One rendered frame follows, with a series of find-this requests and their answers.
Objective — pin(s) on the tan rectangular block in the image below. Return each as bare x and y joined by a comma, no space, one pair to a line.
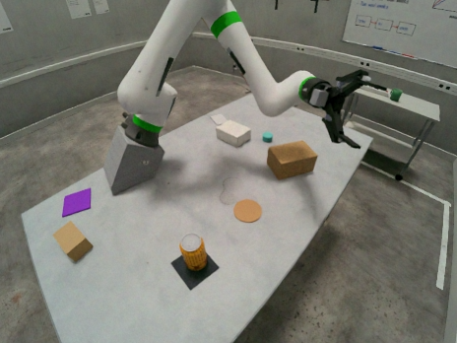
72,241

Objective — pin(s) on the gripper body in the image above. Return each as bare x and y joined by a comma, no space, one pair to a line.
336,102

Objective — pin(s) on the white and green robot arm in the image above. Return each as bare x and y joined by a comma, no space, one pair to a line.
140,91

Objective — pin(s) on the purple flat square tile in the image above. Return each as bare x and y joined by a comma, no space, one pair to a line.
77,202

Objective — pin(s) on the small teal cylinder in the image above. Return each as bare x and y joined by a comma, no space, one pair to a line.
267,137

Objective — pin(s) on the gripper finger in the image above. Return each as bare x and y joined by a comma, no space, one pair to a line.
356,80
338,128

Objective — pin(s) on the yellow drink can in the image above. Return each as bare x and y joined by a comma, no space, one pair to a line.
193,251

